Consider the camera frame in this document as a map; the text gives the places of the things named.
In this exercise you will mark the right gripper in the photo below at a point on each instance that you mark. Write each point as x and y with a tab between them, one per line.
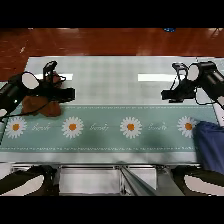
178	94

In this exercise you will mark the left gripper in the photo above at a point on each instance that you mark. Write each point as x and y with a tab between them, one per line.
61	94

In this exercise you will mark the brown T-shirt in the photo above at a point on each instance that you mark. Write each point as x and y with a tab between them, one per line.
37	104

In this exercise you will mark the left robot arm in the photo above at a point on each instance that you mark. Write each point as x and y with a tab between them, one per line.
15	89

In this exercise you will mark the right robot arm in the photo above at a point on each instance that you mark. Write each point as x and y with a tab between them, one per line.
209	76

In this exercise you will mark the blue garment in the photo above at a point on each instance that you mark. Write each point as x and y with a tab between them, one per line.
210	146

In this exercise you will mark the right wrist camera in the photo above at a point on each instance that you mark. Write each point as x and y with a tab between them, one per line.
179	67

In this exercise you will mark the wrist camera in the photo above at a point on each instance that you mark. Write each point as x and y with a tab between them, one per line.
179	67
50	66

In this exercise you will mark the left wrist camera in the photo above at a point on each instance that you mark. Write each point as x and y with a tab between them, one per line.
50	66

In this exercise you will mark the silver frame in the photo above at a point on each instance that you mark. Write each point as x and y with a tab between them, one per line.
140	183

